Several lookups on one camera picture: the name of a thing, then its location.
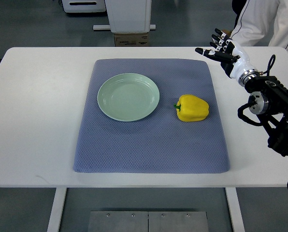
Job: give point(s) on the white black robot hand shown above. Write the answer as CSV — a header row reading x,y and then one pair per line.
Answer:
x,y
232,57

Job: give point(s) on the yellow bell pepper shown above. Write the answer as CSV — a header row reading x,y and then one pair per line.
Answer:
x,y
190,108

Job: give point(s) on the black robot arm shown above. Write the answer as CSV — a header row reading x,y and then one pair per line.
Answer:
x,y
267,106

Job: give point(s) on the light green plate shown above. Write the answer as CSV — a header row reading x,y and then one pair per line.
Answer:
x,y
128,97

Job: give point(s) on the person in white jacket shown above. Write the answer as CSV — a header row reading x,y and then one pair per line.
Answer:
x,y
254,21

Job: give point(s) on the cardboard box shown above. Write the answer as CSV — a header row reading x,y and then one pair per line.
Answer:
x,y
131,39

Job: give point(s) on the blue quilted mat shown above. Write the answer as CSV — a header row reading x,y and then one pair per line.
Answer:
x,y
159,143

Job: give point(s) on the right white table leg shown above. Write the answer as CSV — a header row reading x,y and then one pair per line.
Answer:
x,y
234,210

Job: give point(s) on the white table leg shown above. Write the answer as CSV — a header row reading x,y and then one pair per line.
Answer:
x,y
57,209
234,210

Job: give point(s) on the white machine with slot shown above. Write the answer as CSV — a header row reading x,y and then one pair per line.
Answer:
x,y
84,6

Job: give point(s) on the left white table leg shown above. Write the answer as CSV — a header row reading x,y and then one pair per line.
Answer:
x,y
57,209

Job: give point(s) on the white pedestal stand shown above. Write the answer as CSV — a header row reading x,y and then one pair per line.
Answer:
x,y
128,16

